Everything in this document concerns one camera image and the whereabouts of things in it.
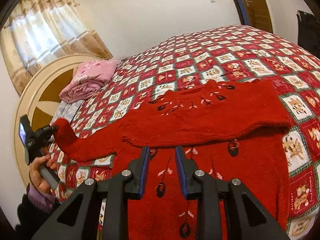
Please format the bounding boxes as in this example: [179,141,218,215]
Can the beige patterned curtain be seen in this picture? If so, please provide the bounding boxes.
[0,0,113,97]

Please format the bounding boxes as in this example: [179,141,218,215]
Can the person's left hand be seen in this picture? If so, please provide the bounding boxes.
[29,154,58,194]

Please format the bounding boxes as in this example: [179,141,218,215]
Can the pink pillow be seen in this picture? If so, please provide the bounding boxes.
[59,59,118,103]

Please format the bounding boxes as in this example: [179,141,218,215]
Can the red knitted sweater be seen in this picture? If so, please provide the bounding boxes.
[51,79,297,240]

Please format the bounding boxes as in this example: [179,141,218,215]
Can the brown wooden door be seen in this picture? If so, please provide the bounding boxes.
[232,0,274,34]

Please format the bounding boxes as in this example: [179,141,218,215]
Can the red bear printed blanket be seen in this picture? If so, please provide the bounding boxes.
[49,25,320,238]

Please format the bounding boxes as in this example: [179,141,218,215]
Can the cream wooden headboard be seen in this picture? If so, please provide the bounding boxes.
[14,54,105,193]

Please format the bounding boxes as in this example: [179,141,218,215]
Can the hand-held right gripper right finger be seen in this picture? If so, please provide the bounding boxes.
[175,146,290,240]

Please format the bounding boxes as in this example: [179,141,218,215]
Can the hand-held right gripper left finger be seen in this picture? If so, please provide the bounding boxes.
[31,146,150,240]

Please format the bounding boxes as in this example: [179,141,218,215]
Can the black bag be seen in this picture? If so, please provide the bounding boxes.
[296,10,320,55]

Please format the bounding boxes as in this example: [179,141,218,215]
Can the grey patterned bedding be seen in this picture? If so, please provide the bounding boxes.
[51,99,83,128]

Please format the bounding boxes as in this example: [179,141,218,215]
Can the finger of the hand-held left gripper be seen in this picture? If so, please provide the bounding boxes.
[40,124,59,142]

